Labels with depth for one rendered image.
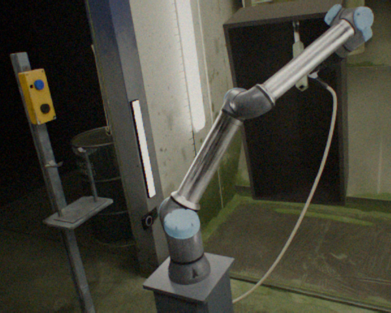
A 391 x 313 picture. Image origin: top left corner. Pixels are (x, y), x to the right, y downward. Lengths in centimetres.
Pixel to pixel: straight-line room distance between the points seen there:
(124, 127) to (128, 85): 26
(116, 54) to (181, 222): 112
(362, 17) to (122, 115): 141
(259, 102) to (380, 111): 209
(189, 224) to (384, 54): 254
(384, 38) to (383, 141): 84
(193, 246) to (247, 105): 62
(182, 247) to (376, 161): 219
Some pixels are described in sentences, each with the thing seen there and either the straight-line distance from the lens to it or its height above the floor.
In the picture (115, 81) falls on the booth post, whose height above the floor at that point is 140.
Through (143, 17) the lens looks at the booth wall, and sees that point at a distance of 260.
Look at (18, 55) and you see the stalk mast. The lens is 219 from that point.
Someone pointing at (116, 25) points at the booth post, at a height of 170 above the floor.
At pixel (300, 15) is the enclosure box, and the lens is 219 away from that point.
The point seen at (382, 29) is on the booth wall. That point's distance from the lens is 372.
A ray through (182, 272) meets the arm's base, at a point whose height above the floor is 70.
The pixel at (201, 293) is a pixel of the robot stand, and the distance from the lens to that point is 172.
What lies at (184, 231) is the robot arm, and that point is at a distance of 167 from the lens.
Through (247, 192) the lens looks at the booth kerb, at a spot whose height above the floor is 10.
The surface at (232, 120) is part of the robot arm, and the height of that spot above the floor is 125.
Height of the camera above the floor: 170
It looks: 19 degrees down
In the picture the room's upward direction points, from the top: 8 degrees counter-clockwise
